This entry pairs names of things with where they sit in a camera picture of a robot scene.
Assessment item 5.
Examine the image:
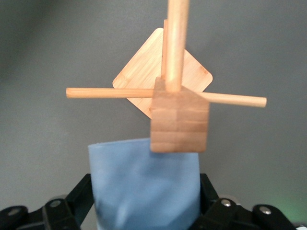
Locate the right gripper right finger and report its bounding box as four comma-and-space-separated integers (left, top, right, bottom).
191, 172, 297, 230

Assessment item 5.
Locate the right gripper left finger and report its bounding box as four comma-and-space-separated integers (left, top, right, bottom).
0, 173, 96, 230

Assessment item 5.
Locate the light blue cup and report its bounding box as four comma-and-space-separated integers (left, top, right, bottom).
88, 138, 201, 230

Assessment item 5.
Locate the wooden cup rack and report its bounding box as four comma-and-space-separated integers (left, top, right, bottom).
66, 0, 267, 153

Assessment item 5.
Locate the dark grey table cloth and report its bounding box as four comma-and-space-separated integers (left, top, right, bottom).
0, 0, 307, 230

